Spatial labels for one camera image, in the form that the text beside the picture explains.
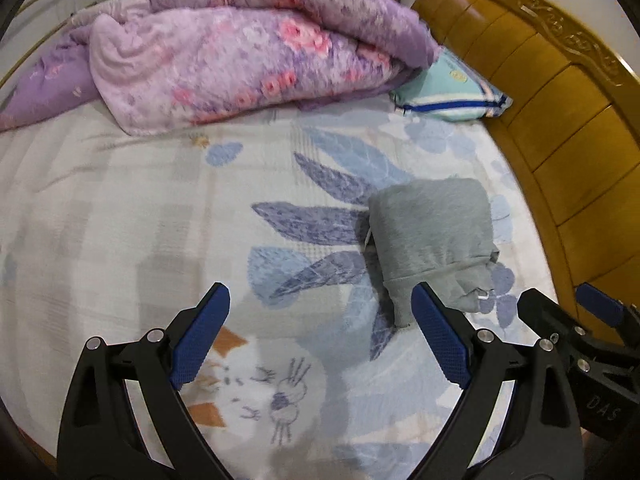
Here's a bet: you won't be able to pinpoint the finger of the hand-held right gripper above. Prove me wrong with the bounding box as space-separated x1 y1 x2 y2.
516 287 593 361
575 282 640 341

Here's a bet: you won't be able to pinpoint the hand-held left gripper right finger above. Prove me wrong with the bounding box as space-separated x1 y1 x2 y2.
405 281 586 480

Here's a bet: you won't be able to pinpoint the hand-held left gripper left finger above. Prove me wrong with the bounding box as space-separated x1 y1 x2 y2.
56 282 236 480

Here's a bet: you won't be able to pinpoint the grey hoodie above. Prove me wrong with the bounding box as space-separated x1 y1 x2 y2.
365 177 502 330

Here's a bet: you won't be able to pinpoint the printed bed sheet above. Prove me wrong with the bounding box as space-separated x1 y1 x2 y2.
0 95 561 480

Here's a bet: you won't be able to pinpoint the wooden headboard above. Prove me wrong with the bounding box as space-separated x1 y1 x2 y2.
410 0 640 341

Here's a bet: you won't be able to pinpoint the teal striped pillow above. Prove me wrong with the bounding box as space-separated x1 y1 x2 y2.
390 47 513 122

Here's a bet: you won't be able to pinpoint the purple floral quilt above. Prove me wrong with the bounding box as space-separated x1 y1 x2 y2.
0 0 443 137

